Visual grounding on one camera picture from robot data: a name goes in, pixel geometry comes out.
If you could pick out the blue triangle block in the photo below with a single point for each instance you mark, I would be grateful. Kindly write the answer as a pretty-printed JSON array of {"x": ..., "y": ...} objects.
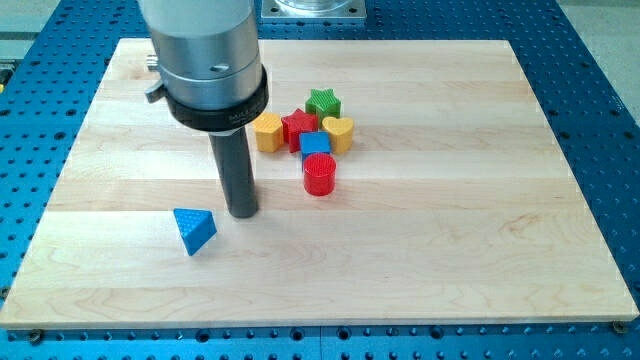
[{"x": 196, "y": 227}]

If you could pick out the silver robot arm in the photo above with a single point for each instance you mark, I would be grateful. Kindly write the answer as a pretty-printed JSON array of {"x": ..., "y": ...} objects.
[{"x": 208, "y": 58}]

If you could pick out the red cylinder block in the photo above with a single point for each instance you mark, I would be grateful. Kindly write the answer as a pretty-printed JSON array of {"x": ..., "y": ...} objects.
[{"x": 319, "y": 174}]

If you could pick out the blue cube block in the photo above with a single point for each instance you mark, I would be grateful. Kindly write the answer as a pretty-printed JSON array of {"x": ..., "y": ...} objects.
[{"x": 314, "y": 142}]

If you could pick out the yellow heart block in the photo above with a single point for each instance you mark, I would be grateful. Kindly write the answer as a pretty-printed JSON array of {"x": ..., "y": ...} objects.
[{"x": 340, "y": 132}]

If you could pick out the red star block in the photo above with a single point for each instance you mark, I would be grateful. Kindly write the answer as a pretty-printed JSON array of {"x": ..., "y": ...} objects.
[{"x": 295, "y": 124}]

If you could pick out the yellow hexagon block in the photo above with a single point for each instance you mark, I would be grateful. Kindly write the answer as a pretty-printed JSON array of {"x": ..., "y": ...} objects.
[{"x": 268, "y": 131}]

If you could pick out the green star block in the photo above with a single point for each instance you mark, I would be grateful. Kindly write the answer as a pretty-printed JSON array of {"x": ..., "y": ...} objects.
[{"x": 323, "y": 103}]

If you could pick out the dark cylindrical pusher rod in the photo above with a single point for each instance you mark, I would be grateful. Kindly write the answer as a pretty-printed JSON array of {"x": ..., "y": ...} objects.
[{"x": 232, "y": 157}]

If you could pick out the wooden board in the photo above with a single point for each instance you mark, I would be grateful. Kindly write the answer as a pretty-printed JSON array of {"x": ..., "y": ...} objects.
[{"x": 455, "y": 204}]

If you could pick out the blue perforated metal table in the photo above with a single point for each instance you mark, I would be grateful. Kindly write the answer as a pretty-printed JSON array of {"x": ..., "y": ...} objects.
[{"x": 50, "y": 93}]

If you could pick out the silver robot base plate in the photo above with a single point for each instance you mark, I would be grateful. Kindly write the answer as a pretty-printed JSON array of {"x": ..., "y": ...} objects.
[{"x": 307, "y": 10}]

